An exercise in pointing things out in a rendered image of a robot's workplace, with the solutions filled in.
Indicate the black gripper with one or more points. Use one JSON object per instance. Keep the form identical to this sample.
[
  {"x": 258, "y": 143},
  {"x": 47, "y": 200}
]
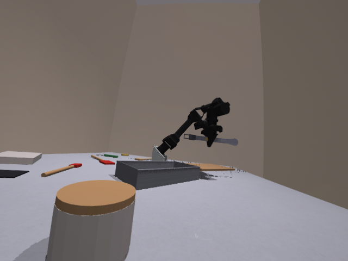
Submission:
[{"x": 210, "y": 131}]

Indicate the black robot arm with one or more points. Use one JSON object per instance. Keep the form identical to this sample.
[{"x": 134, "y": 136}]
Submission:
[{"x": 216, "y": 108}]

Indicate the grey canister with tan lid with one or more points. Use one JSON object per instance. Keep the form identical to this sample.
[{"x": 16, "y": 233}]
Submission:
[{"x": 92, "y": 221}]

